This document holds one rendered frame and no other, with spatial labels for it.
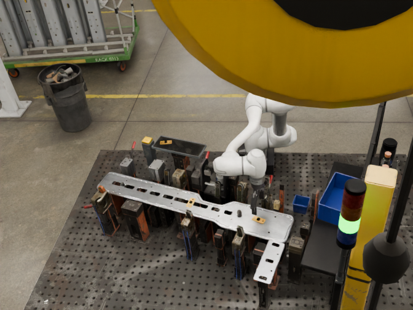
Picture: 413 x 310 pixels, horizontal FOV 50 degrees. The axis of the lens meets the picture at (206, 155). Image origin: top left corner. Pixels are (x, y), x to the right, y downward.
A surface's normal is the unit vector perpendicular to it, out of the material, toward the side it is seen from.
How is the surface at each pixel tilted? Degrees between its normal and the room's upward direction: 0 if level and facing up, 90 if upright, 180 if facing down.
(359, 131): 0
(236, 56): 97
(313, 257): 0
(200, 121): 0
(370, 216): 90
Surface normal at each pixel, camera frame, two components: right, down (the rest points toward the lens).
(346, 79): -0.10, 0.77
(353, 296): -0.40, 0.62
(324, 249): -0.09, -0.76
